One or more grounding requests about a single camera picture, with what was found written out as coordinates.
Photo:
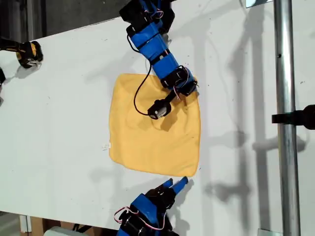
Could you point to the black clamp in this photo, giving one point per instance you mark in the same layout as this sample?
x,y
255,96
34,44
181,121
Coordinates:
x,y
295,118

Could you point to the black camera stalk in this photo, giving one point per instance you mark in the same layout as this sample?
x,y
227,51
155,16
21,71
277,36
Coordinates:
x,y
169,96

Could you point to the yellow towel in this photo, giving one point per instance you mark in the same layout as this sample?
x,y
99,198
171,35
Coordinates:
x,y
152,147

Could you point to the yellow black power tool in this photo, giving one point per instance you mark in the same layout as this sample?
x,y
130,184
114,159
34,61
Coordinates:
x,y
27,52

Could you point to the brown cardboard box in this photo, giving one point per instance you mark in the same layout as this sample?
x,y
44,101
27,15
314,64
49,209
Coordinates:
x,y
37,225

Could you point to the steel post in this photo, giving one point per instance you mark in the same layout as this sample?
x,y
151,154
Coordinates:
x,y
285,73

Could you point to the black camera box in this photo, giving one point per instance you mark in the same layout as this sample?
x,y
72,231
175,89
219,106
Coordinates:
x,y
160,109

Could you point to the white container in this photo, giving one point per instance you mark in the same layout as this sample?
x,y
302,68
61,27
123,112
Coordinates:
x,y
59,231

